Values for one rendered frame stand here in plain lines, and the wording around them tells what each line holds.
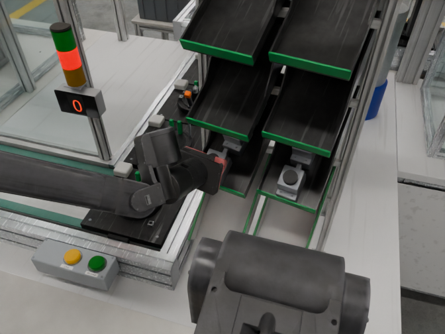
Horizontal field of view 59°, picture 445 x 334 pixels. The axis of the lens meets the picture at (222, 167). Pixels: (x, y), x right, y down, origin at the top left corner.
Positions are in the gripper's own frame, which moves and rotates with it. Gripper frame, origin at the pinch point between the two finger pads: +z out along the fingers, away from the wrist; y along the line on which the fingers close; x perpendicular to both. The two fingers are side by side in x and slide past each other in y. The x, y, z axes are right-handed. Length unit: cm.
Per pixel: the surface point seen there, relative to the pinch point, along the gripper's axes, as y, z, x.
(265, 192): -11.8, 2.4, 4.0
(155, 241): 13.7, 4.9, 29.1
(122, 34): 105, 101, -8
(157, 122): 40, 41, 10
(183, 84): 45, 63, 0
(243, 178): -5.9, 4.1, 3.4
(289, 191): -16.7, 2.2, 1.9
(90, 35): 126, 101, -3
